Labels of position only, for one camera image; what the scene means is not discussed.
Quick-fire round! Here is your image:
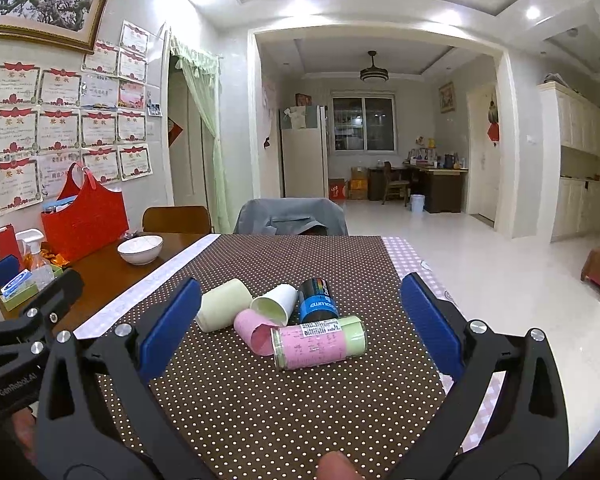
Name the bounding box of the framed blossom painting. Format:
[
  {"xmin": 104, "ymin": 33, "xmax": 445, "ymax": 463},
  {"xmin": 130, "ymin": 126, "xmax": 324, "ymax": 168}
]
[{"xmin": 0, "ymin": 0, "xmax": 108, "ymax": 53}]

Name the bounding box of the white refrigerator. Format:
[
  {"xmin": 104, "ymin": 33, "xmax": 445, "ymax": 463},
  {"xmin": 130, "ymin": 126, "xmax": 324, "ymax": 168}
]
[{"xmin": 279, "ymin": 105, "xmax": 328, "ymax": 198}]

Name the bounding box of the green door curtain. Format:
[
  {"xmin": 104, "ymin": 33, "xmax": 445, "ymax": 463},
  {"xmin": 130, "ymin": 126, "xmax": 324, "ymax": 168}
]
[{"xmin": 170, "ymin": 35, "xmax": 230, "ymax": 233}]

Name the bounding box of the pink green clear jar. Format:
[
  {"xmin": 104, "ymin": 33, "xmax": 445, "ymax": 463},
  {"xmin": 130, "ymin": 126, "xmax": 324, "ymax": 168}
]
[{"xmin": 271, "ymin": 315, "xmax": 367, "ymax": 370}]

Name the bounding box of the small framed picture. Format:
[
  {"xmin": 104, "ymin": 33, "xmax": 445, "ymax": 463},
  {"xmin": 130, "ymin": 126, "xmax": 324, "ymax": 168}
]
[{"xmin": 438, "ymin": 81, "xmax": 455, "ymax": 114}]

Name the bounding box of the ceiling lamp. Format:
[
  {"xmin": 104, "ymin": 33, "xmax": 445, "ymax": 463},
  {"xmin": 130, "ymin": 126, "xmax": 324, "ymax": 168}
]
[{"xmin": 360, "ymin": 50, "xmax": 390, "ymax": 81}]

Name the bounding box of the dark window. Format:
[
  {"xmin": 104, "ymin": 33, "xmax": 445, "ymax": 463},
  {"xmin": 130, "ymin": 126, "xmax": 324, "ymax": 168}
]
[{"xmin": 332, "ymin": 96, "xmax": 396, "ymax": 153}]

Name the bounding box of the black blue can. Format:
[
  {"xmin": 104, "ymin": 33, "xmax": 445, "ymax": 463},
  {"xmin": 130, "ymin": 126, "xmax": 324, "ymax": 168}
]
[{"xmin": 298, "ymin": 278, "xmax": 339, "ymax": 324}]

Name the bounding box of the pale blue waste bin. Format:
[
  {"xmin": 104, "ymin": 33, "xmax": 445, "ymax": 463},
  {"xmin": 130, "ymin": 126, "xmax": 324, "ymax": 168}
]
[{"xmin": 411, "ymin": 194, "xmax": 425, "ymax": 214}]

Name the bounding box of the right hand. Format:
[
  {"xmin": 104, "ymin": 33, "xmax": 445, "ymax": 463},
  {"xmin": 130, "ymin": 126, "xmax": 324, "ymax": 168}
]
[{"xmin": 316, "ymin": 452, "xmax": 363, "ymax": 480}]

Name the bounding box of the yellow cardboard box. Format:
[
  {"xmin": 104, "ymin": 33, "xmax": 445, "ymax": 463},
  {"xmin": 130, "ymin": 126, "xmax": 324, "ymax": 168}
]
[{"xmin": 349, "ymin": 167, "xmax": 368, "ymax": 200}]

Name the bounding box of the red tote bag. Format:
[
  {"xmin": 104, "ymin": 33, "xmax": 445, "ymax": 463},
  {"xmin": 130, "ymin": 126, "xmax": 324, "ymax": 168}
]
[{"xmin": 41, "ymin": 162, "xmax": 129, "ymax": 262}]

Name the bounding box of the pale green cup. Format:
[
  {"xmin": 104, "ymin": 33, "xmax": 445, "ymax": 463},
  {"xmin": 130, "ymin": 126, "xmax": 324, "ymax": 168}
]
[{"xmin": 196, "ymin": 278, "xmax": 252, "ymax": 333}]

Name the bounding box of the tissue box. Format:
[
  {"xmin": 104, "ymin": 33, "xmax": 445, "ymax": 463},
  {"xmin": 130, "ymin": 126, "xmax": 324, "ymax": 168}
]
[{"xmin": 0, "ymin": 269, "xmax": 38, "ymax": 312}]

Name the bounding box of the brown polka dot tablecloth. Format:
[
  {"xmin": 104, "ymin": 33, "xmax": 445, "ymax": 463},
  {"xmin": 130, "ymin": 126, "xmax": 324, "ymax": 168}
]
[{"xmin": 73, "ymin": 233, "xmax": 506, "ymax": 480}]

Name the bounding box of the white ceramic bowl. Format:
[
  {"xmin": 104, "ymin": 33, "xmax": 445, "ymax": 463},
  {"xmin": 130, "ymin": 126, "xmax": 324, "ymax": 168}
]
[{"xmin": 117, "ymin": 235, "xmax": 163, "ymax": 266}]

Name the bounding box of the brown wooden chair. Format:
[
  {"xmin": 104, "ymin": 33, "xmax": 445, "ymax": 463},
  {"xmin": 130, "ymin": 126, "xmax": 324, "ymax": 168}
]
[{"xmin": 142, "ymin": 205, "xmax": 212, "ymax": 234}]

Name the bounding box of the clear spray bottle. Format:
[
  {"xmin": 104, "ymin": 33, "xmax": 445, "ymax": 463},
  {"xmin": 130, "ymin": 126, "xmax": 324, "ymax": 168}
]
[{"xmin": 16, "ymin": 229, "xmax": 54, "ymax": 292}]

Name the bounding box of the pink cup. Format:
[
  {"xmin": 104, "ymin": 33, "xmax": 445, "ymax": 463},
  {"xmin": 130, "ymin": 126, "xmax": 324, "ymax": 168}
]
[{"xmin": 234, "ymin": 309, "xmax": 278, "ymax": 356}]

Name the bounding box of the left hand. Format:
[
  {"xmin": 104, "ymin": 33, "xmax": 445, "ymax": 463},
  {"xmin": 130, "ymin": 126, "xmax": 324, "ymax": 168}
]
[{"xmin": 4, "ymin": 406, "xmax": 36, "ymax": 464}]

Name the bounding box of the white paper cup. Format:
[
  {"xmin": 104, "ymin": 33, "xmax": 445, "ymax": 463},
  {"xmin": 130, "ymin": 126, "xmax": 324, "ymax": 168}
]
[{"xmin": 250, "ymin": 284, "xmax": 298, "ymax": 326}]

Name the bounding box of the red cardboard box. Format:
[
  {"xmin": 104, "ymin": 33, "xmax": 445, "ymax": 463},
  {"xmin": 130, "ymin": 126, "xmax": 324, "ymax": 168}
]
[{"xmin": 328, "ymin": 179, "xmax": 348, "ymax": 202}]

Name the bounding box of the white wall cabinet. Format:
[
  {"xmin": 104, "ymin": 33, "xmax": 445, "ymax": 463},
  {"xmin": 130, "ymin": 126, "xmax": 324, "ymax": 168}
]
[{"xmin": 538, "ymin": 81, "xmax": 600, "ymax": 243}]

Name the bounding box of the dark wooden desk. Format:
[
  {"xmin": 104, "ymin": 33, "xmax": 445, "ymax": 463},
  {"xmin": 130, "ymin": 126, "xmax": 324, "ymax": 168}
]
[{"xmin": 367, "ymin": 165, "xmax": 468, "ymax": 214}]

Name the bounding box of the distant wooden chair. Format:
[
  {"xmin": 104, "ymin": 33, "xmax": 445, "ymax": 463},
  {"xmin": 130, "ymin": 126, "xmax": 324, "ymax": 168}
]
[{"xmin": 382, "ymin": 162, "xmax": 410, "ymax": 206}]

